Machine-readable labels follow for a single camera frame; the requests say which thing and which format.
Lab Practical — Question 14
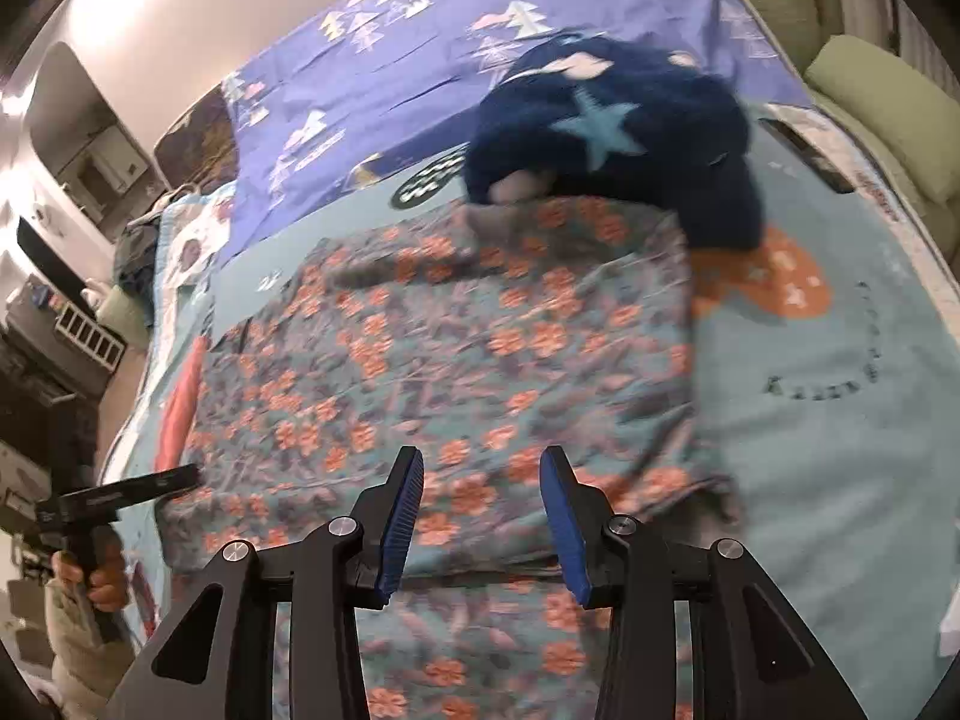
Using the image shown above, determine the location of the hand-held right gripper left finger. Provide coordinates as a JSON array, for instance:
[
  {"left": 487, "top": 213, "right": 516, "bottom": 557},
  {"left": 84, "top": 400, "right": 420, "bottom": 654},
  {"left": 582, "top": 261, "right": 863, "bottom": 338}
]
[{"left": 105, "top": 445, "right": 426, "bottom": 720}]

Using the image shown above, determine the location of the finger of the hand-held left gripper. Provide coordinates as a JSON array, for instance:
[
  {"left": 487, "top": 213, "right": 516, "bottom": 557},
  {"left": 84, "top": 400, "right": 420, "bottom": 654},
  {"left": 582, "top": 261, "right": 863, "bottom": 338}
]
[{"left": 58, "top": 463, "right": 202, "bottom": 520}]

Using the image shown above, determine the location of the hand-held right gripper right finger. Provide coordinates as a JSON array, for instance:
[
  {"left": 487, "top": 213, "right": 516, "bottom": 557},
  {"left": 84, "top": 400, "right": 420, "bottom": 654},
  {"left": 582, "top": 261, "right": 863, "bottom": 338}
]
[{"left": 538, "top": 445, "right": 856, "bottom": 720}]

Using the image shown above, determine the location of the floral print shirt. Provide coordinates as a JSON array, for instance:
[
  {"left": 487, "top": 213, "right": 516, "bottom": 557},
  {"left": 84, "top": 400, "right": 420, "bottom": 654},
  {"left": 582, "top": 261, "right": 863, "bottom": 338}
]
[{"left": 154, "top": 195, "right": 743, "bottom": 720}]

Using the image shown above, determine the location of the person's left forearm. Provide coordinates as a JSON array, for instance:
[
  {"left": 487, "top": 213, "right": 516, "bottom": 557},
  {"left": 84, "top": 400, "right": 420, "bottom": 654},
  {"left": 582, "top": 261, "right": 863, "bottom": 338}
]
[{"left": 41, "top": 577, "right": 147, "bottom": 720}]

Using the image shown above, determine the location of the pile of dark clothes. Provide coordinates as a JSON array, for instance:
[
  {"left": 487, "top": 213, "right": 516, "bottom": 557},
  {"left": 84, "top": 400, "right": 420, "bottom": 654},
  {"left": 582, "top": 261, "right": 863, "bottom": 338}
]
[{"left": 112, "top": 214, "right": 166, "bottom": 293}]

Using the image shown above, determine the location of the person's left hand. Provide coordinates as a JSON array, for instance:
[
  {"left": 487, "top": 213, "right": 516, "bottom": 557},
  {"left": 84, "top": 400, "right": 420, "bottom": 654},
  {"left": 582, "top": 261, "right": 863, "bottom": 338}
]
[{"left": 51, "top": 525, "right": 130, "bottom": 613}]

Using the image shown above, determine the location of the pink folded cloth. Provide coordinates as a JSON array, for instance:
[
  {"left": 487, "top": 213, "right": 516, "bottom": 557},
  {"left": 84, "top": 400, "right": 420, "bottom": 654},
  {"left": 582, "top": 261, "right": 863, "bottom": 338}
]
[{"left": 152, "top": 336, "right": 207, "bottom": 475}]

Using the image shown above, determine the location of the white rack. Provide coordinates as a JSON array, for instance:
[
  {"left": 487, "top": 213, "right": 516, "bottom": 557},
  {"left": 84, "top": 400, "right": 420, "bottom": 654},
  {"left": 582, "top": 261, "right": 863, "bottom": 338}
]
[{"left": 56, "top": 298, "right": 127, "bottom": 374}]

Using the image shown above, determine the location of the green cushion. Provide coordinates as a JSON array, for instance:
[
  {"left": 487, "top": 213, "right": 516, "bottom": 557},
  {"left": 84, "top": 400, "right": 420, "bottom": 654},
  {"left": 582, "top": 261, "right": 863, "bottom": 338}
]
[
  {"left": 97, "top": 289, "right": 151, "bottom": 350},
  {"left": 806, "top": 34, "right": 960, "bottom": 203},
  {"left": 709, "top": 0, "right": 822, "bottom": 72}
]

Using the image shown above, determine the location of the white patchwork quilt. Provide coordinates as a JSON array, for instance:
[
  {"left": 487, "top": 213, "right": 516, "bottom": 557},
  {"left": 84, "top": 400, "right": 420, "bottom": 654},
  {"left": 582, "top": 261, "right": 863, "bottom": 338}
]
[{"left": 150, "top": 187, "right": 241, "bottom": 350}]

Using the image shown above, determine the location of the teal printed blanket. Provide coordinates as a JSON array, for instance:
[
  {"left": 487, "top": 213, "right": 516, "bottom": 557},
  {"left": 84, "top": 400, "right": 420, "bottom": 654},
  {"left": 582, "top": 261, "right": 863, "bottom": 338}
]
[{"left": 105, "top": 90, "right": 960, "bottom": 720}]

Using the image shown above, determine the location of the white kitchen cabinet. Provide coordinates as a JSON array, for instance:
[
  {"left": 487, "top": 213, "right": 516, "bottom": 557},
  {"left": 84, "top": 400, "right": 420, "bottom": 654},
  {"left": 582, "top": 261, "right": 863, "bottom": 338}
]
[{"left": 56, "top": 124, "right": 147, "bottom": 203}]

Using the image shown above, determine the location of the dark brown printed mattress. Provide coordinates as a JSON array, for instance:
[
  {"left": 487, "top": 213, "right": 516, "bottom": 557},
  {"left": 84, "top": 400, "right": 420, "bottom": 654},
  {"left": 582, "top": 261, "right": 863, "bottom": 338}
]
[{"left": 152, "top": 86, "right": 241, "bottom": 192}]

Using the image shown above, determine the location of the navy star fleece garment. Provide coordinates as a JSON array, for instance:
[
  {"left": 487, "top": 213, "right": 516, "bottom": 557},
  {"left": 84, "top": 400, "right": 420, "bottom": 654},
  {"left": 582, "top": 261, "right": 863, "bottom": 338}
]
[{"left": 459, "top": 34, "right": 766, "bottom": 252}]

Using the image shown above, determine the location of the purple tree print sheet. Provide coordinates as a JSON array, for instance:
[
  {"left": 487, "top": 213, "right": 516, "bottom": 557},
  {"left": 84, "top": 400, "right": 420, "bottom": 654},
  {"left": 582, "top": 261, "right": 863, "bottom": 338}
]
[{"left": 217, "top": 0, "right": 811, "bottom": 271}]

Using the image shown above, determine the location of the pleated curtain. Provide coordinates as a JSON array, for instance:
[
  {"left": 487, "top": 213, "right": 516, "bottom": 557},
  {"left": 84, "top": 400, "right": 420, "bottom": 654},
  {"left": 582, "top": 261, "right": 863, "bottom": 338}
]
[{"left": 825, "top": 0, "right": 960, "bottom": 83}]

